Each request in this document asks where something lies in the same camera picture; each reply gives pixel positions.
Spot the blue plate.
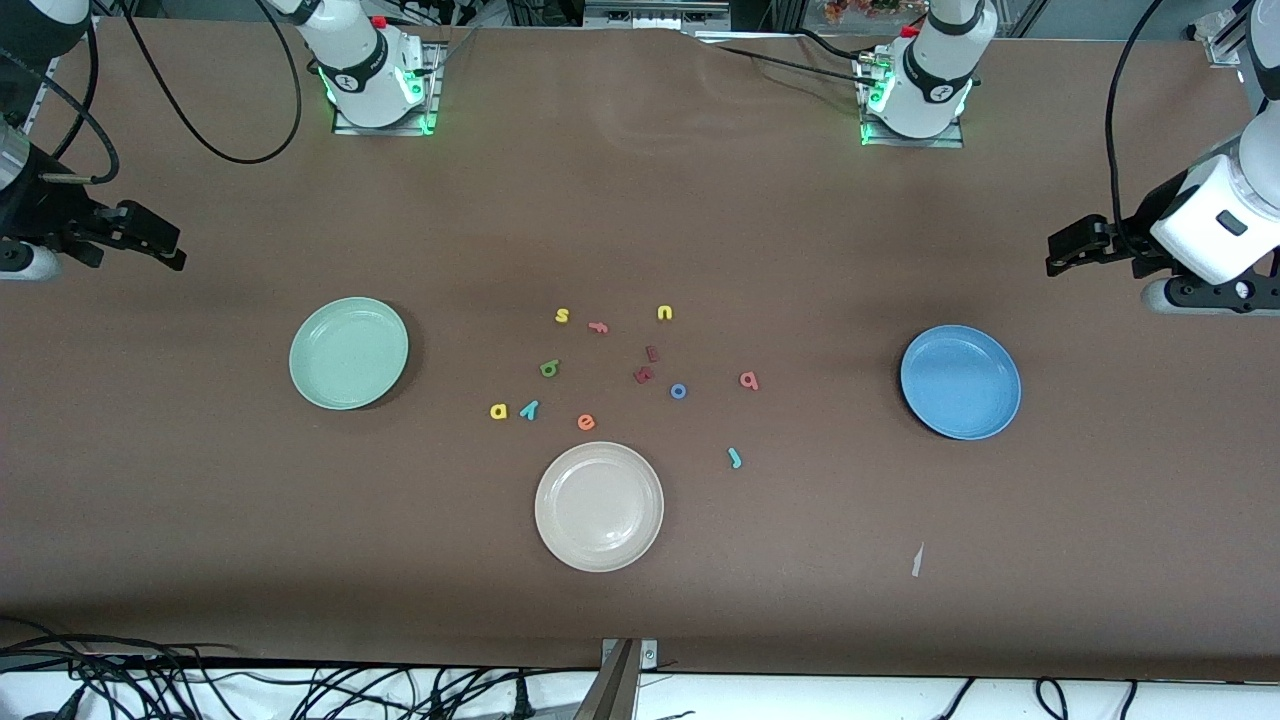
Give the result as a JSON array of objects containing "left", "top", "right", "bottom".
[{"left": 900, "top": 324, "right": 1022, "bottom": 441}]

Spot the light green plate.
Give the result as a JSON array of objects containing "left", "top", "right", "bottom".
[{"left": 289, "top": 296, "right": 410, "bottom": 411}]

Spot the orange flower decoration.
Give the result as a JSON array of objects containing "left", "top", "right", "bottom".
[{"left": 824, "top": 0, "right": 927, "bottom": 24}]

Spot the grey metal device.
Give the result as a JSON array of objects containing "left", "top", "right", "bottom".
[{"left": 583, "top": 0, "right": 732, "bottom": 32}]

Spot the beige plate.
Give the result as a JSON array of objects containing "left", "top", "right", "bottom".
[{"left": 534, "top": 441, "right": 665, "bottom": 573}]

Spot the aluminium frame rail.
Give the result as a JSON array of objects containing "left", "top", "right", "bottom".
[{"left": 18, "top": 55, "right": 53, "bottom": 137}]

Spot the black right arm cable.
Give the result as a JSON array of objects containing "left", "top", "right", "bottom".
[{"left": 0, "top": 0, "right": 304, "bottom": 187}]

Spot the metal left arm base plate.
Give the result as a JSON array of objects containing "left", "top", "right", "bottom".
[{"left": 858, "top": 55, "right": 966, "bottom": 149}]

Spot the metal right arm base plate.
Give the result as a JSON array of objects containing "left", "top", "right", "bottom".
[{"left": 333, "top": 40, "right": 442, "bottom": 136}]

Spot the black cable on table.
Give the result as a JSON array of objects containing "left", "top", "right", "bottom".
[{"left": 690, "top": 33, "right": 873, "bottom": 87}]

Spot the tangled black cable bundle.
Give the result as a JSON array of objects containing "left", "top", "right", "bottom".
[{"left": 0, "top": 615, "right": 601, "bottom": 720}]

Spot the metal table edge bracket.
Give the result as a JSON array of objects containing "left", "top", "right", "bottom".
[{"left": 598, "top": 637, "right": 659, "bottom": 720}]

